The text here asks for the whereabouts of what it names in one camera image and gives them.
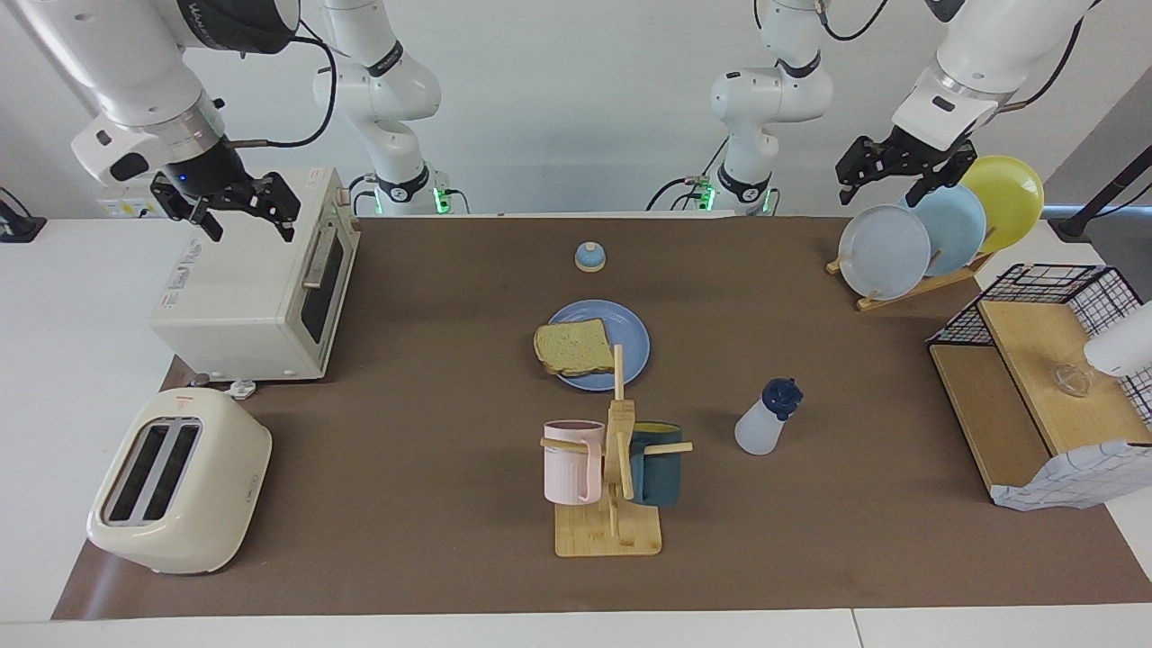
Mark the translucent squeeze bottle blue cap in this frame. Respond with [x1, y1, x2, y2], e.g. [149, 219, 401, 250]
[733, 377, 805, 456]

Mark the slice of toast bread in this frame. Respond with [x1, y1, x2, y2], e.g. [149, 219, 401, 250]
[533, 318, 617, 377]

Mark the light blue plate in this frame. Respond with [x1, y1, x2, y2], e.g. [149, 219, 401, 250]
[900, 183, 987, 278]

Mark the pale grey plate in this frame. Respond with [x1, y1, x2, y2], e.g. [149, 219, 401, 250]
[838, 204, 932, 302]

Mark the yellow plate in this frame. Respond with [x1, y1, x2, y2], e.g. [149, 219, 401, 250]
[958, 156, 1045, 255]

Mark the wooden plate rack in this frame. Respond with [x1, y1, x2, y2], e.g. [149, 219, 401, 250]
[826, 250, 998, 312]

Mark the periwinkle blue plate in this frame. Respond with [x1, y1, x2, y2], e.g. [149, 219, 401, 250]
[546, 300, 651, 392]

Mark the white toaster oven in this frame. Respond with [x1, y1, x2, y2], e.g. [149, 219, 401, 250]
[148, 166, 363, 383]

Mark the black stand pole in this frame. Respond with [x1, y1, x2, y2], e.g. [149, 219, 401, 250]
[1048, 144, 1152, 242]

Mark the black desk device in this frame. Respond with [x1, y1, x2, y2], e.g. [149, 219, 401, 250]
[0, 186, 48, 244]

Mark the blurry white cylinder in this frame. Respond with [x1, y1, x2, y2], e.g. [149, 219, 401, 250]
[1083, 301, 1152, 379]

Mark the large brown table mat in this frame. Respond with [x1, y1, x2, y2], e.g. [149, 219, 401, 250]
[51, 216, 1152, 620]

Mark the cream two-slot toaster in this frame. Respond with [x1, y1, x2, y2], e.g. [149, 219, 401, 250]
[86, 389, 273, 575]

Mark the white checkered cloth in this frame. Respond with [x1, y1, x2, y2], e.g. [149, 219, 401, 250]
[990, 441, 1152, 512]

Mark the dark teal mug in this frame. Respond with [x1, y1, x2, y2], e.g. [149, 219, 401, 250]
[627, 421, 684, 506]

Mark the pink ribbed mug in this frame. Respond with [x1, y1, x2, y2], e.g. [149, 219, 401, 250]
[543, 420, 606, 505]

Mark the wooden mug tree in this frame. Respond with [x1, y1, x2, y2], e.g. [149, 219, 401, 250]
[540, 344, 694, 558]

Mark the white wall socket strip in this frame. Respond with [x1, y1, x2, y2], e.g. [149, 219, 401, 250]
[97, 174, 181, 219]

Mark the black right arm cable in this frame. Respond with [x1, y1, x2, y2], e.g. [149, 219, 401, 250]
[220, 18, 338, 149]

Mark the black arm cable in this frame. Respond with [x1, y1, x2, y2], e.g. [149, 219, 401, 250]
[220, 18, 338, 149]
[994, 0, 1106, 113]

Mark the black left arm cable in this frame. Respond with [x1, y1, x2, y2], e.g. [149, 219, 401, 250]
[994, 0, 1106, 113]

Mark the wooden shelf with wire basket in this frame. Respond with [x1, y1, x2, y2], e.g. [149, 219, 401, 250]
[927, 264, 1152, 505]

